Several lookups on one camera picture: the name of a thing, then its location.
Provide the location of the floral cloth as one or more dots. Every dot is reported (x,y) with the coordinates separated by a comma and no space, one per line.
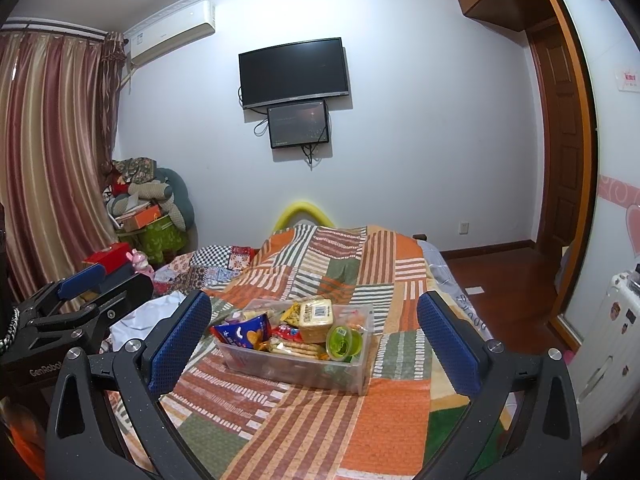
(135,169)

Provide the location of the pale yellow biscuit pack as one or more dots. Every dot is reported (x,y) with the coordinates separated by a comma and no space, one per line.
(316,317)

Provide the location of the black wall television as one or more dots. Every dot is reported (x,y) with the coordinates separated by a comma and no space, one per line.
(295,72)

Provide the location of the red box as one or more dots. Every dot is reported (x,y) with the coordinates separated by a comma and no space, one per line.
(107,255)

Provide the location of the white plastic bag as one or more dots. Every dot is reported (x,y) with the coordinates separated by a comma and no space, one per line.
(150,312)

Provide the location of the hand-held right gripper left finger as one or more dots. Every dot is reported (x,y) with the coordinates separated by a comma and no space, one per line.
(180,347)

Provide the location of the green jelly cup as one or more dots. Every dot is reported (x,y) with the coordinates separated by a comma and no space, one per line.
(342,344)

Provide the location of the pink plush toy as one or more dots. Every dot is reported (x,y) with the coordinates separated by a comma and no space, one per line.
(141,262)

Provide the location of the green ribbed snack packet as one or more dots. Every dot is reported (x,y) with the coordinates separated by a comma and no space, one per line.
(336,374)

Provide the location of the white air conditioner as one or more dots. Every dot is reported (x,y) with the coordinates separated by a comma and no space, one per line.
(170,30)

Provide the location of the orange box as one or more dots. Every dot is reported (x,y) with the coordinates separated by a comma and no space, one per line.
(142,219)

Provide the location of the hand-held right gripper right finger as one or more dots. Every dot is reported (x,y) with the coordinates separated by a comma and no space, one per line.
(445,347)

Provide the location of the white wall outlet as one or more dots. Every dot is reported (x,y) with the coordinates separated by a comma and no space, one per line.
(464,227)

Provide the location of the red snack packet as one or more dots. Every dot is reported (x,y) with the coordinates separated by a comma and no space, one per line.
(286,332)

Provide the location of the white stickered appliance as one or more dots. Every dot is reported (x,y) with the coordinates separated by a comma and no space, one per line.
(610,340)

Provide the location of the yellow green snack packet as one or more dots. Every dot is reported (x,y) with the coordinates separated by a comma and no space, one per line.
(290,315)

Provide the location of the clear plastic container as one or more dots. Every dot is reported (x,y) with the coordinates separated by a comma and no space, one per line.
(300,375)

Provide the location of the yellow foam tube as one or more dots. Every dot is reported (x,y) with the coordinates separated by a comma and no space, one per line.
(300,208)

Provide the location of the peanut candy packet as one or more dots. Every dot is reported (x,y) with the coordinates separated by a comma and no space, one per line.
(359,321)

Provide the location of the checkered patchwork quilt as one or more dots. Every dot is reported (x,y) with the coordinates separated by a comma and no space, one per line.
(210,265)

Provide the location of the white paper sheet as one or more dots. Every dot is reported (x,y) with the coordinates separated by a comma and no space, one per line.
(475,290)

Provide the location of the white wardrobe door with hearts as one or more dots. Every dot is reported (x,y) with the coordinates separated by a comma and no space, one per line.
(620,135)

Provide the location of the wooden door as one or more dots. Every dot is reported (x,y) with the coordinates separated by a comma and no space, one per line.
(562,160)

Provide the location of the small wall monitor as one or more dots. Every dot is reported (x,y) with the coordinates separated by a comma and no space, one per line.
(297,125)

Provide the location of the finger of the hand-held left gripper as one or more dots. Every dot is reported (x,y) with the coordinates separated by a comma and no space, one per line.
(80,280)
(125,287)

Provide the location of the clear bag of round biscuits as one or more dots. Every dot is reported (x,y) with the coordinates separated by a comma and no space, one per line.
(295,348)

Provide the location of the striped brown curtain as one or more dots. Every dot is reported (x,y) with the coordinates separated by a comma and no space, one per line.
(50,160)

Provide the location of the striped patchwork blanket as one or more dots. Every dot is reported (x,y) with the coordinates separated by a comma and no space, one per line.
(310,435)

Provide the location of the green box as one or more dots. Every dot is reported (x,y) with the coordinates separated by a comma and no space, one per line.
(162,240)

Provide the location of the blue snack packet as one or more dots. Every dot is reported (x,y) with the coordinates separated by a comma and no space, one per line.
(242,332)

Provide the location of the pile of clothes and boxes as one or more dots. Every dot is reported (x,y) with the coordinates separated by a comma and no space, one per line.
(170,192)

